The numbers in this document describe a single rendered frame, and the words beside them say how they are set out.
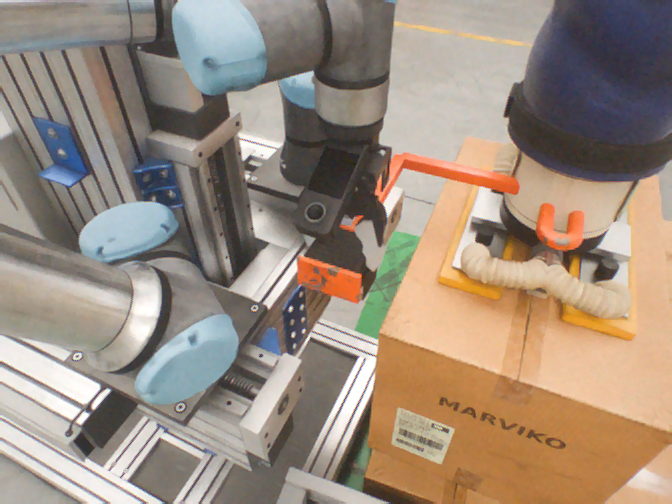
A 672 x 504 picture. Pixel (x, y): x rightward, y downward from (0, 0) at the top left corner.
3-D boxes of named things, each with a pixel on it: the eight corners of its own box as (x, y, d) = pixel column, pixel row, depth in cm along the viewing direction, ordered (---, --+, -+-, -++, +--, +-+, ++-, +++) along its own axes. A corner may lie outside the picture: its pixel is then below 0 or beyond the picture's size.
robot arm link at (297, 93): (286, 145, 94) (281, 79, 85) (279, 112, 104) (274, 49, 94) (346, 139, 96) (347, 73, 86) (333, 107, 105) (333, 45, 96)
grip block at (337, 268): (358, 305, 61) (359, 278, 57) (297, 284, 63) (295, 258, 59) (380, 261, 66) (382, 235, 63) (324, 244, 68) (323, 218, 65)
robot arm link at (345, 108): (374, 96, 43) (295, 80, 46) (371, 140, 47) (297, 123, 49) (400, 64, 48) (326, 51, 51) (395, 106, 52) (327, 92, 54)
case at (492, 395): (571, 532, 87) (683, 436, 59) (366, 447, 98) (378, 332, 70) (587, 299, 126) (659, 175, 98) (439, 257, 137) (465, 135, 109)
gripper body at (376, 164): (390, 187, 61) (400, 99, 52) (366, 228, 55) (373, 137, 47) (335, 173, 63) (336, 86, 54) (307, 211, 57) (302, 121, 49)
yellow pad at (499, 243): (499, 302, 74) (507, 281, 71) (436, 283, 77) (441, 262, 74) (528, 183, 96) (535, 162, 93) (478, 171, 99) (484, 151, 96)
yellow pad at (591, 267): (632, 343, 69) (648, 322, 65) (559, 321, 72) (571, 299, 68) (630, 206, 91) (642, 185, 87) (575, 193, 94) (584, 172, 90)
